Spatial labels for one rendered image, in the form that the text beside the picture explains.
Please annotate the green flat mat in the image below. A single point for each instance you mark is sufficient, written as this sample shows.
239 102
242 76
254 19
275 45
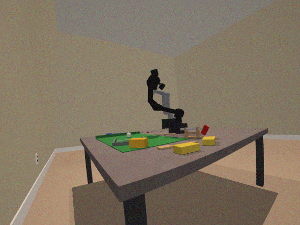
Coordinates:
153 141

